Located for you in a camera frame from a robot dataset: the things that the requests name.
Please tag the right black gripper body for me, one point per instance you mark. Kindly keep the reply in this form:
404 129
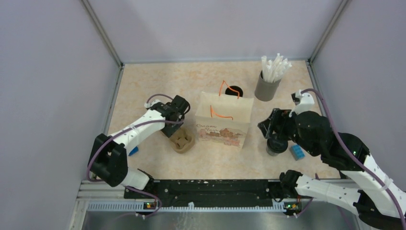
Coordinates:
286 129

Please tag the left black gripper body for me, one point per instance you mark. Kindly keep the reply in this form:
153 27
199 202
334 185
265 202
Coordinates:
169 129

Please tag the black cup lid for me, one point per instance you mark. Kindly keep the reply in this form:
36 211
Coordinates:
277 145

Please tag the single black coffee cup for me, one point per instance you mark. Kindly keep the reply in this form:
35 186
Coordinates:
273 153

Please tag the beige paper takeout bag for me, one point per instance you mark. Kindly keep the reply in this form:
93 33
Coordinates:
223 119

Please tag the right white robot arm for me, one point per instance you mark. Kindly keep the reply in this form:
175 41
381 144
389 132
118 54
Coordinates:
377 201

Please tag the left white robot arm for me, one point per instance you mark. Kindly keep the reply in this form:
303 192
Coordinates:
109 156

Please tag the brown pulp cup carrier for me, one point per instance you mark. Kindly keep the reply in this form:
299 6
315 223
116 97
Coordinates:
182 140

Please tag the grey cylindrical straw holder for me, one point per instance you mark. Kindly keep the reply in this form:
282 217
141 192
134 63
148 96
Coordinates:
265 91

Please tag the blue toy block right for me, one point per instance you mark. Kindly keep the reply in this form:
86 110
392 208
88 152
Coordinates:
297 152

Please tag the blue toy block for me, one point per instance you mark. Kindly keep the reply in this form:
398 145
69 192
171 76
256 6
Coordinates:
134 150
297 152

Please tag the bundle of white straws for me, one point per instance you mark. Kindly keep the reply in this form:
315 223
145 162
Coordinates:
274 70

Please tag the blue toy block left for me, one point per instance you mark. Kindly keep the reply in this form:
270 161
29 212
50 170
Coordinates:
134 150

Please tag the stack of black cups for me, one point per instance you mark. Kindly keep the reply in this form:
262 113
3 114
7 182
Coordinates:
234 91

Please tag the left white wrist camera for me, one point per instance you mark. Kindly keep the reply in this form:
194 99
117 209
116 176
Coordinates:
149 104

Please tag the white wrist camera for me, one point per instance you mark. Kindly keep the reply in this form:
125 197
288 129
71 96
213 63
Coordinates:
149 104
303 102

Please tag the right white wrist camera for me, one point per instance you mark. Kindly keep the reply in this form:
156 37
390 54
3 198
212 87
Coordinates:
303 102

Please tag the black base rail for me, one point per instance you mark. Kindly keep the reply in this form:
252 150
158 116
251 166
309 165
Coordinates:
218 193

